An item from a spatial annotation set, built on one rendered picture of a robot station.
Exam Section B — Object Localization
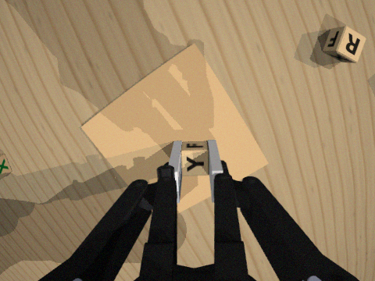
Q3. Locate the wooden letter block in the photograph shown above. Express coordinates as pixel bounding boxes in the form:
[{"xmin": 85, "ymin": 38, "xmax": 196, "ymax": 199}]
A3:
[
  {"xmin": 323, "ymin": 26, "xmax": 366, "ymax": 63},
  {"xmin": 0, "ymin": 154, "xmax": 12, "ymax": 179},
  {"xmin": 180, "ymin": 141, "xmax": 209, "ymax": 176}
]

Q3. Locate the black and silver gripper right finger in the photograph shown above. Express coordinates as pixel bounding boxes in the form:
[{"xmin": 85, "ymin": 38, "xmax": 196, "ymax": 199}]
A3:
[{"xmin": 208, "ymin": 140, "xmax": 359, "ymax": 281}]

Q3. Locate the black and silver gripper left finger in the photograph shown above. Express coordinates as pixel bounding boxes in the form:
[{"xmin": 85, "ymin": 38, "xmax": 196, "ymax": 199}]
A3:
[{"xmin": 38, "ymin": 140, "xmax": 182, "ymax": 281}]

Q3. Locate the tan square mat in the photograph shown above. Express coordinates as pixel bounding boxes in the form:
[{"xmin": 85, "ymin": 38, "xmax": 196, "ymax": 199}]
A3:
[{"xmin": 81, "ymin": 43, "xmax": 269, "ymax": 214}]

